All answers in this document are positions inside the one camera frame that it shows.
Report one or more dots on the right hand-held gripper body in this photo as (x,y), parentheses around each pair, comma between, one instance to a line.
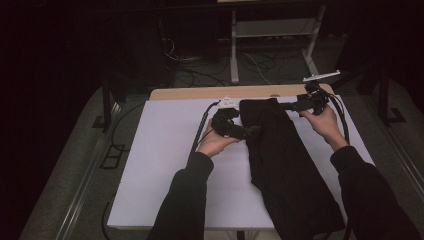
(316,103)

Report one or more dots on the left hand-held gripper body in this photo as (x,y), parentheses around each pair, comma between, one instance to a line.
(225,125)

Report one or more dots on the black pants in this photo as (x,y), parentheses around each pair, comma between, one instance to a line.
(283,166)

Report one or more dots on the person's left hand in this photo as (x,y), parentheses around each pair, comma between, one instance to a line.
(213,143)

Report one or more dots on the person's right hand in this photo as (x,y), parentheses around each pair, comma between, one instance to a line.
(325,125)

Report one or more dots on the light wooden table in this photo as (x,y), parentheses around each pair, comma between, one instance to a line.
(200,92)

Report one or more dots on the white metal stand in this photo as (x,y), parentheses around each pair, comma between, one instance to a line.
(234,50)

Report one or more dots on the white table cover sheet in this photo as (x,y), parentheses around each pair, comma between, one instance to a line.
(166,150)

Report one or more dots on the black metal stand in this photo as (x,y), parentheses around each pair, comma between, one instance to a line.
(383,100)
(106,106)

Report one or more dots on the aluminium floor rail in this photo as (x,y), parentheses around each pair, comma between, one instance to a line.
(90,176)
(396,146)

